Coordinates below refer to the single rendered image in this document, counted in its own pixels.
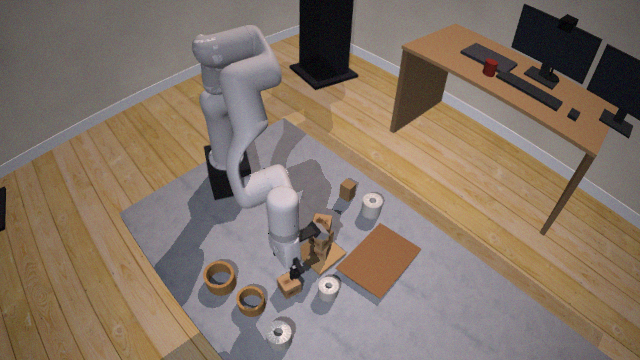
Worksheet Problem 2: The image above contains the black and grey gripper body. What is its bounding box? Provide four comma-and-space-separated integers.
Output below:
268, 229, 301, 269

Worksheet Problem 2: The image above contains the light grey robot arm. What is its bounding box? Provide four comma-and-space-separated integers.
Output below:
192, 25, 330, 243

